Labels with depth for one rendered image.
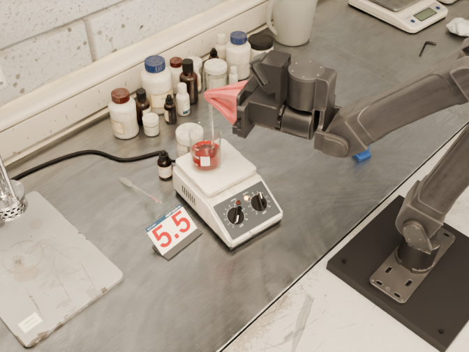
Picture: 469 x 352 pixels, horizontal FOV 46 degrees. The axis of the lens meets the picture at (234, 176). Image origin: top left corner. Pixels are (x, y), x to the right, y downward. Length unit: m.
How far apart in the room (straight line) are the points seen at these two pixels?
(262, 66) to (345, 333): 0.46
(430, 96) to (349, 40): 0.88
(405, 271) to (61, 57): 0.84
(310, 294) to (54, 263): 0.46
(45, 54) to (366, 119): 0.72
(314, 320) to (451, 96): 0.43
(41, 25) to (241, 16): 0.58
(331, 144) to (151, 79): 0.55
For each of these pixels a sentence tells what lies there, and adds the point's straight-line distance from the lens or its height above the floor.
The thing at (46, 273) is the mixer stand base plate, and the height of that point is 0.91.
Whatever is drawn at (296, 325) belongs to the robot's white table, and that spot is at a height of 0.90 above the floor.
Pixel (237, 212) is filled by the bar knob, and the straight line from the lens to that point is 1.02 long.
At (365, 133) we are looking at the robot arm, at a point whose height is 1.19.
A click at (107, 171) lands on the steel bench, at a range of 1.21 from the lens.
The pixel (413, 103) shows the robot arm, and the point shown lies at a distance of 0.81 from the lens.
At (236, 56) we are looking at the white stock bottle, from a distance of 1.41.
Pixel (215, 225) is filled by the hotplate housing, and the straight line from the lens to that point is 1.04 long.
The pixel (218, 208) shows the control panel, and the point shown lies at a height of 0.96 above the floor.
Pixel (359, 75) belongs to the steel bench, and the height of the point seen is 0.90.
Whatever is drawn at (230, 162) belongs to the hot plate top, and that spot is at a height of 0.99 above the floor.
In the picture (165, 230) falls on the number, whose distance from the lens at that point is 1.05.
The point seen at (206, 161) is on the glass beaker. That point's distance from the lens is 1.03.
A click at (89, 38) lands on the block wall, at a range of 1.32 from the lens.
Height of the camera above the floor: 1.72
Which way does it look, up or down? 44 degrees down
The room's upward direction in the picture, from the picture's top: 1 degrees clockwise
